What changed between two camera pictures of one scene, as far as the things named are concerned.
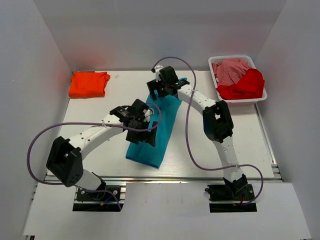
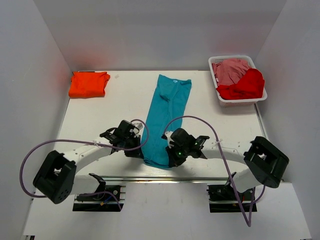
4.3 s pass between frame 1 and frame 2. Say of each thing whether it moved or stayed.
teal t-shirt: moved
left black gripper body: moved
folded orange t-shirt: stayed
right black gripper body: moved
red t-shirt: stayed
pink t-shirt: stayed
